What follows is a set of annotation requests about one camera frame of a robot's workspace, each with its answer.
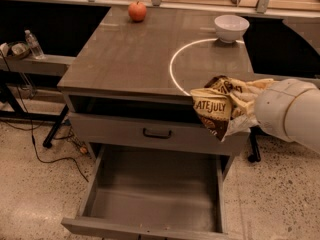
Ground black floor cable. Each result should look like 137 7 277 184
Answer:
0 50 90 183

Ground open middle drawer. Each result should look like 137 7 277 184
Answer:
61 145 231 240

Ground clear water bottle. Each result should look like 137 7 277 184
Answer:
25 30 45 59

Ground red apple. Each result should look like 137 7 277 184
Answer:
128 1 147 22

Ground brown chip bag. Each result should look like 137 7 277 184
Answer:
190 76 275 142

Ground white bowl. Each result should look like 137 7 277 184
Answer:
214 15 250 43

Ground black drawer handle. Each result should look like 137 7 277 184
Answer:
142 128 172 139

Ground closed top drawer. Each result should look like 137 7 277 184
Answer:
69 113 249 156

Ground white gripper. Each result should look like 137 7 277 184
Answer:
254 79 317 142

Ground grey side shelf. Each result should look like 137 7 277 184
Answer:
0 55 74 77

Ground grey drawer cabinet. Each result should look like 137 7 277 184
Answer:
58 7 253 169

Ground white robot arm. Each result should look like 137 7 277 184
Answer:
254 79 320 153

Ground small bowl with items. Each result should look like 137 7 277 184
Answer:
7 42 30 59

